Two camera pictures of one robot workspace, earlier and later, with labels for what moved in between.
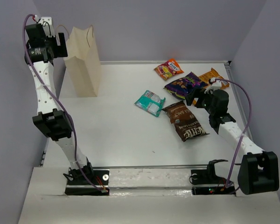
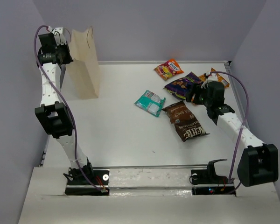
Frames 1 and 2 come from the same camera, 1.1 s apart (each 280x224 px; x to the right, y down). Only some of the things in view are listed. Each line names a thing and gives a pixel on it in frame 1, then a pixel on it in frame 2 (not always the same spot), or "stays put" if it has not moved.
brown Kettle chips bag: [188, 127] stays put
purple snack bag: [181, 86] stays put
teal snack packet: [151, 102] stays put
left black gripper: [59, 50] → [69, 59]
